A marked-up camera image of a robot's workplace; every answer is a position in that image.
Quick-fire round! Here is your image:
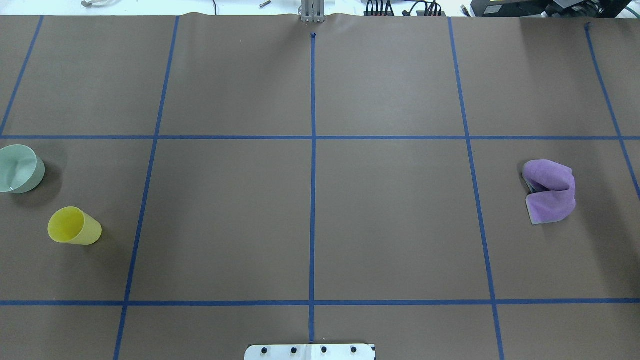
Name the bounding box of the purple microfiber cloth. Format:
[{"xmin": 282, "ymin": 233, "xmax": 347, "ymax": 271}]
[{"xmin": 521, "ymin": 159, "xmax": 577, "ymax": 225}]

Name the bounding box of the yellow plastic cup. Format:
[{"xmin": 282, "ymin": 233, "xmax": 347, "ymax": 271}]
[{"xmin": 46, "ymin": 206, "xmax": 103, "ymax": 246}]

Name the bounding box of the mint green bowl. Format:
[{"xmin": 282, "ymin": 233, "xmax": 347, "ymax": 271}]
[{"xmin": 0, "ymin": 145, "xmax": 46, "ymax": 194}]

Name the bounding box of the black device box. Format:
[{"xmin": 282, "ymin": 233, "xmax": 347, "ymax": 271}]
[{"xmin": 470, "ymin": 0, "xmax": 551, "ymax": 18}]

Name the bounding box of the brown paper table cover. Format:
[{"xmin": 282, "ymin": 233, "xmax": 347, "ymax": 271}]
[{"xmin": 1, "ymin": 13, "xmax": 639, "ymax": 360}]

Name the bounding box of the black power strip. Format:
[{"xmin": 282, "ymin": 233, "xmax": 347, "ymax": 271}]
[{"xmin": 360, "ymin": 0, "xmax": 446, "ymax": 18}]

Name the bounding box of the aluminium frame post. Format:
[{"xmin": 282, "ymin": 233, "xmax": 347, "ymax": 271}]
[{"xmin": 299, "ymin": 0, "xmax": 326, "ymax": 23}]

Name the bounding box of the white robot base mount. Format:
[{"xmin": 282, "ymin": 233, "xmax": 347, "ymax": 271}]
[{"xmin": 244, "ymin": 343, "xmax": 377, "ymax": 360}]

